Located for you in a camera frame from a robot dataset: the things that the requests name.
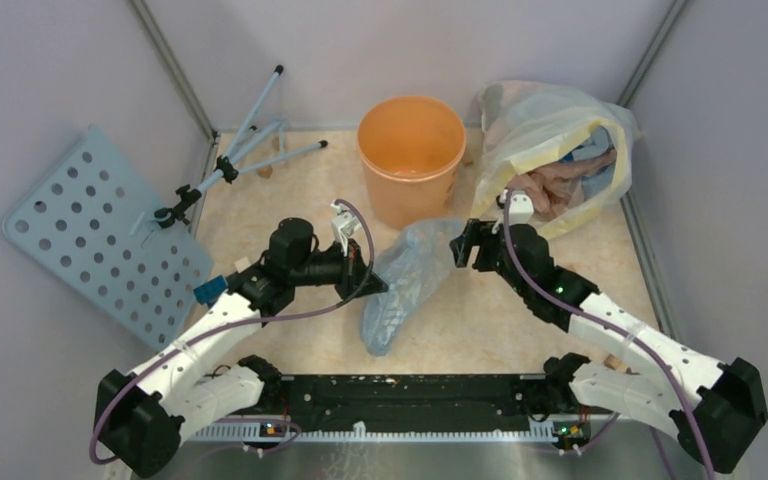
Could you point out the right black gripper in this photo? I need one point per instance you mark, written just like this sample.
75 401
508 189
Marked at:
477 233

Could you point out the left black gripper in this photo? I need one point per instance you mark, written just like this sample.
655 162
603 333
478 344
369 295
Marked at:
356 279

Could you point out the light blue plastic trash bag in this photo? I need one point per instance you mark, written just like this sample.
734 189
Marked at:
414 268

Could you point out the large translucent white trash bag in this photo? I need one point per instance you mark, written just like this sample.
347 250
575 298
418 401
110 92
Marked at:
526 125

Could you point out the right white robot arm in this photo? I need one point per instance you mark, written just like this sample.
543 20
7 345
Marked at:
712 408

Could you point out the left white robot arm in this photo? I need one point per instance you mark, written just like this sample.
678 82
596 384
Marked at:
143 417

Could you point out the pink plastic bags inside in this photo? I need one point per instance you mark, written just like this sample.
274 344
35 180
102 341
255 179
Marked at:
562 185

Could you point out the orange plastic trash bin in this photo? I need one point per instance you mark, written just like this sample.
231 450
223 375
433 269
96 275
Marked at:
410 147

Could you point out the small wooden cube left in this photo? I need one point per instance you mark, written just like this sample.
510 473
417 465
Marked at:
242 264

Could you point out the wooden block by tripod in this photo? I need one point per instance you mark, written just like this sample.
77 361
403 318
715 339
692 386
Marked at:
265 172

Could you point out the blue block holder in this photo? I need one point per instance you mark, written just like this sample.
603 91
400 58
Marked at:
209 292

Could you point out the cork piece front right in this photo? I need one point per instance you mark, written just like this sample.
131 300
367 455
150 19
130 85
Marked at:
613 363

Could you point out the light blue tripod stand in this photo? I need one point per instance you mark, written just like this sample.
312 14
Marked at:
227 166

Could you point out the light blue perforated board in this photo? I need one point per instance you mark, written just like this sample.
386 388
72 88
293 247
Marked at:
90 221

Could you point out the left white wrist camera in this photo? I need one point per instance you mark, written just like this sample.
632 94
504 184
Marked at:
344 225

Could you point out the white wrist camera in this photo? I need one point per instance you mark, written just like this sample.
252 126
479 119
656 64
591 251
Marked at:
344 225
519 204

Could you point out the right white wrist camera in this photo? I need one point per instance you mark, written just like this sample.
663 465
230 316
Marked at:
519 204

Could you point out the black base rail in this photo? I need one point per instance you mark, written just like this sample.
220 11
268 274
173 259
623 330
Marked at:
432 403

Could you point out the white toothed cable strip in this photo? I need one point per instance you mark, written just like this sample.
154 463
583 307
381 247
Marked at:
251 433

